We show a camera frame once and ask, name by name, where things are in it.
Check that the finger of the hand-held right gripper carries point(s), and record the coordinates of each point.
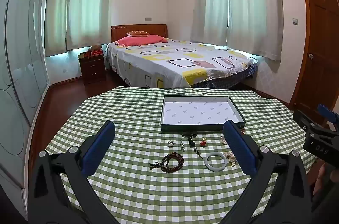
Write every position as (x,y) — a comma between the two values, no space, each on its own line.
(328,112)
(302,119)

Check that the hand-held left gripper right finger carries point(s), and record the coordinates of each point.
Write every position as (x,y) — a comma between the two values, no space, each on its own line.
(238,151)

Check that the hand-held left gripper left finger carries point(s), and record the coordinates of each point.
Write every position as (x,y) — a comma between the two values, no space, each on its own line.
(98,151)

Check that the white jade bangle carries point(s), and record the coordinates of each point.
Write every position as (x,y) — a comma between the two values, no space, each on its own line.
(208,163)

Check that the green cardboard tray box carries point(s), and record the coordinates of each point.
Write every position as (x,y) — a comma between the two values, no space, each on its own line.
(201,111)

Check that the silver charm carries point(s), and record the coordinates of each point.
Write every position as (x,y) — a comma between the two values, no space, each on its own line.
(182,145)

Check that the person's right hand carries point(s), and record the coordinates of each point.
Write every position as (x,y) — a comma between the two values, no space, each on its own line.
(322,179)

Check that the green checked tablecloth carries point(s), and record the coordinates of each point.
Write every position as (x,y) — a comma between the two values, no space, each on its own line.
(137,187)

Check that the brown wooden door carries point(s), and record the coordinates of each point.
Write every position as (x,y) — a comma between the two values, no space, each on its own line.
(320,41)

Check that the dark wooden nightstand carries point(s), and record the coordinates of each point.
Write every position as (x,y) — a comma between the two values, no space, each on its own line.
(92,70)

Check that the stack of books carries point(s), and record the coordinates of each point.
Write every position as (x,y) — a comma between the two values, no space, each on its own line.
(84,55)

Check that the red box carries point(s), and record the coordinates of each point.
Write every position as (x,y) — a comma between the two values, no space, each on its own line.
(96,52)

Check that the brown plush toy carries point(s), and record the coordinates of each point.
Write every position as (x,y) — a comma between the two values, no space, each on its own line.
(94,47)

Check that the bed with patterned sheet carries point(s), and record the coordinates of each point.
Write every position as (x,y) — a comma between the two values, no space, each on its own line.
(172,62)

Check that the glass sliding wardrobe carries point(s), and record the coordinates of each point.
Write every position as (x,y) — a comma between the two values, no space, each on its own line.
(18,67)

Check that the pink pillow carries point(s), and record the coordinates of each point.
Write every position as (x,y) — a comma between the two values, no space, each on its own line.
(140,40)

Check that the brown cushion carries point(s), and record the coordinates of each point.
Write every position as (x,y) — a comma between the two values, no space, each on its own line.
(137,33)

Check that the wall light switch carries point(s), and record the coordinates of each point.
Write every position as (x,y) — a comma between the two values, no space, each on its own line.
(294,20)

